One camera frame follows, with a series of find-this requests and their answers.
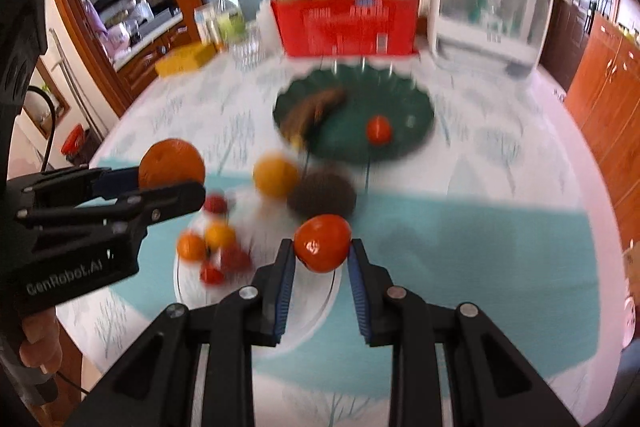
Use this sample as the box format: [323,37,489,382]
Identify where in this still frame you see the brown overripe banana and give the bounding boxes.
[280,88,348,148]

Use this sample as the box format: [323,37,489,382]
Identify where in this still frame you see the clear bottle green label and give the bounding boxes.
[212,0,248,48]

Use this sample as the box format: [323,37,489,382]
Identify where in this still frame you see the clear ribbed glass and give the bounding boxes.
[230,24,263,68]

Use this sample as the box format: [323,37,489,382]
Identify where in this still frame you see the small orange tangerine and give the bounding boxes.
[176,231,207,263]

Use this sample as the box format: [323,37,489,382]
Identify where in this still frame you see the large orange tangerine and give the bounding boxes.
[138,138,207,190]

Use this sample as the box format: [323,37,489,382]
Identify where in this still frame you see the small yellow citrus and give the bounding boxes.
[205,222,237,250]

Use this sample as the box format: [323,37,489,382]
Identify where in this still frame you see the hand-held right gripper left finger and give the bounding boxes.
[65,238,296,427]

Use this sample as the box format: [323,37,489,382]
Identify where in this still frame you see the dark brown round fruit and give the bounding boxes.
[286,169,358,220]

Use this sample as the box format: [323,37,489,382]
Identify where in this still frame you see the silver refrigerator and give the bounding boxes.
[15,0,121,148]

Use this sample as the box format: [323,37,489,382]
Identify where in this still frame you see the small red tomato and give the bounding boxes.
[366,116,392,145]

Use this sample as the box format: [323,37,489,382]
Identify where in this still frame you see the white sterilizer cabinet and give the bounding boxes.
[425,0,571,80]

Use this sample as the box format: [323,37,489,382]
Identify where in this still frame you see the wooden kitchen cabinet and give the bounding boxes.
[42,0,206,118]

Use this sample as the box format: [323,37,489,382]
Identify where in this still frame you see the large yellow orange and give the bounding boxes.
[252,156,301,200]

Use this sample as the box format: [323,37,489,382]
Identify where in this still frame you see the person's left hand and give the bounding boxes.
[20,311,64,381]

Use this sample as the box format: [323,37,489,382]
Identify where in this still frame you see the red paper cup package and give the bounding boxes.
[257,0,433,58]

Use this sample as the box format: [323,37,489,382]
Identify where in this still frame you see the small white carton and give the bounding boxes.
[194,4,221,48]

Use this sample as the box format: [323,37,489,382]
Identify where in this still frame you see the wooden sideboard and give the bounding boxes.
[565,12,640,268]

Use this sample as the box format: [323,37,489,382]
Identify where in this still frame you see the purple plastic bag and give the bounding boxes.
[80,0,108,38]

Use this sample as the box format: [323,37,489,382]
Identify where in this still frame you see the white round plate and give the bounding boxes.
[174,187,342,343]

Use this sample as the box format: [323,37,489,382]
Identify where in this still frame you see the black cable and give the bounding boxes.
[26,85,57,171]

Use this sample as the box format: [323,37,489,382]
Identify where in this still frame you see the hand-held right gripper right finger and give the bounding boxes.
[347,238,581,427]

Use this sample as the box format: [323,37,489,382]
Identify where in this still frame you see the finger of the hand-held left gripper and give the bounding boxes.
[7,164,146,212]
[15,181,207,234]

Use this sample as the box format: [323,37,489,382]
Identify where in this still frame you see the yellow flat box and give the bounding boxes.
[154,43,216,79]

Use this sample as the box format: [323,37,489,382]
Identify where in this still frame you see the red lychee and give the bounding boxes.
[220,246,252,274]
[202,193,230,215]

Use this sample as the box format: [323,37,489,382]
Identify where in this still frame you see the dark green scalloped plate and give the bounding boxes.
[272,66,435,165]

